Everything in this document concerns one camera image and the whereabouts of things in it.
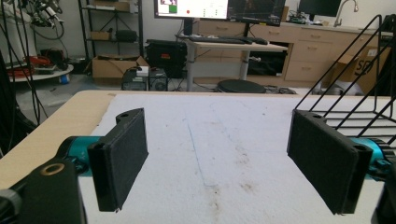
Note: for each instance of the round black stool seat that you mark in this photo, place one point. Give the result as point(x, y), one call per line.
point(241, 86)

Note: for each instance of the dark monitor on counter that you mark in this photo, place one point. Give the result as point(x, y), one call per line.
point(319, 6)

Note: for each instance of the black hard case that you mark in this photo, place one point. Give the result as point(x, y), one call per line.
point(166, 57)

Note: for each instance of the open cardboard box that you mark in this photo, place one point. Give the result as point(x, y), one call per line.
point(116, 67)

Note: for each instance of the round white table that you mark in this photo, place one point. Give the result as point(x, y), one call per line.
point(40, 73)

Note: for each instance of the black keyboard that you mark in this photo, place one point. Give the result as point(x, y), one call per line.
point(218, 39)

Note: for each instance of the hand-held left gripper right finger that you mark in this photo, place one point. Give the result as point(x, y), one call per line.
point(327, 161)

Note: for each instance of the white foam mat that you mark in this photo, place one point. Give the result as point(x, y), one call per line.
point(224, 155)

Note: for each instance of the white standing desk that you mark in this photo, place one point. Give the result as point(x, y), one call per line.
point(230, 53)

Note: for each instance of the computer monitor with white screen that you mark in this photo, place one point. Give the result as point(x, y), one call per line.
point(191, 8)

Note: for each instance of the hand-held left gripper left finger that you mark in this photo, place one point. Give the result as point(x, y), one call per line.
point(121, 161)

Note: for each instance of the silver faucet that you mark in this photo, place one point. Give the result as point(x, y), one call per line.
point(344, 11)

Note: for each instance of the computer monitor with dark screen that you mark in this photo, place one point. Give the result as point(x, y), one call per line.
point(257, 11)

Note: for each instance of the black electronic device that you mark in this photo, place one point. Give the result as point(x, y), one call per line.
point(144, 80)

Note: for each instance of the black metal shelf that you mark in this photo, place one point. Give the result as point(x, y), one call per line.
point(110, 28)

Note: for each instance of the wooden cabinet with drawers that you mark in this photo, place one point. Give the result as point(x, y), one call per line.
point(308, 53)

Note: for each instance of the cardboard box with black print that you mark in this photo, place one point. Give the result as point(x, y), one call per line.
point(361, 70)

